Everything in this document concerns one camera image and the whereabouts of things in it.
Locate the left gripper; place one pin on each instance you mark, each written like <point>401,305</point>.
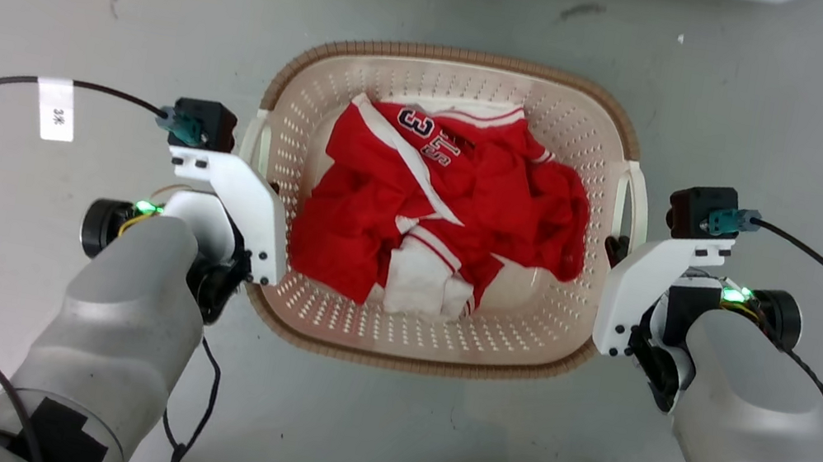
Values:
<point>200,221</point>

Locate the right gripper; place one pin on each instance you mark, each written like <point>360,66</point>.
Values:
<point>686,310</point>

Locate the beige perforated plastic laundry basket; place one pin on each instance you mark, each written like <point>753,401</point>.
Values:
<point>563,123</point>

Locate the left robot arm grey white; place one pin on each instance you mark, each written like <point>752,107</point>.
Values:
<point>110,331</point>

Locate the red basketball jersey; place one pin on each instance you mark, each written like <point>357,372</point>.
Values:
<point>363,223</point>

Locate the white garment with red stripes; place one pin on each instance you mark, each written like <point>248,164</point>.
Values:
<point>420,278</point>

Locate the left white camera mount bracket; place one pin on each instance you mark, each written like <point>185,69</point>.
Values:
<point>247,212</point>

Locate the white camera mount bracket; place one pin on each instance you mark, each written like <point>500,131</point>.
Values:
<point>247,212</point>
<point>644,291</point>

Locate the right white camera mount bracket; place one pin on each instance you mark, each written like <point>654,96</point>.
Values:
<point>644,291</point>

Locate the right black wrist camera box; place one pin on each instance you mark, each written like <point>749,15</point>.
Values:
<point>695,207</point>

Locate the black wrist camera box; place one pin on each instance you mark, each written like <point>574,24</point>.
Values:
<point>209,118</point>
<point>695,207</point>

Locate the left black wrist camera box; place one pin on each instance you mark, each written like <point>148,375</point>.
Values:
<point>209,118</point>

